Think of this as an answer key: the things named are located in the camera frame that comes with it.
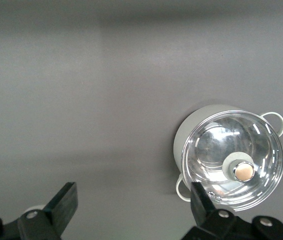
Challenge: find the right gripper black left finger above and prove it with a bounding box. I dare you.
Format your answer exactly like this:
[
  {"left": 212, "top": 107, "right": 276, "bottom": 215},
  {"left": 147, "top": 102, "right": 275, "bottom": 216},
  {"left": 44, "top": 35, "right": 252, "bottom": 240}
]
[{"left": 0, "top": 181, "right": 79, "bottom": 240}]

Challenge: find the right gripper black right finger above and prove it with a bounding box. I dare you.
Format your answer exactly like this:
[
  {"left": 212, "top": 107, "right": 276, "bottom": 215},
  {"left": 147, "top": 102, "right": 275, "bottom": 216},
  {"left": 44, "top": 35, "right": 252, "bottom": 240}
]
[{"left": 181, "top": 181, "right": 283, "bottom": 240}]

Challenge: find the glass lid with gold knob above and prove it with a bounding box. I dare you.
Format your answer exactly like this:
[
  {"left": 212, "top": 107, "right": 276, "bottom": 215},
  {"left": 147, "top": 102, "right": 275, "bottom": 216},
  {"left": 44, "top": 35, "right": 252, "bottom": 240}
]
[{"left": 181, "top": 109, "right": 283, "bottom": 212}]

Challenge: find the sage green cooking pot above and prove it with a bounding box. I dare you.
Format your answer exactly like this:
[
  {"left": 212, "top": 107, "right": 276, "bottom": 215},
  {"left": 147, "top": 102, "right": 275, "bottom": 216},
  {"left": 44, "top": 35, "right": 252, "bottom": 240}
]
[{"left": 173, "top": 104, "right": 283, "bottom": 203}]

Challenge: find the dark grey table mat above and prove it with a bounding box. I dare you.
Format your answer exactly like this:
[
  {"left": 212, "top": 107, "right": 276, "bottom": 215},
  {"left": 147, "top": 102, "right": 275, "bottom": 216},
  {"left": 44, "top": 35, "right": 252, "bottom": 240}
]
[{"left": 0, "top": 0, "right": 283, "bottom": 240}]

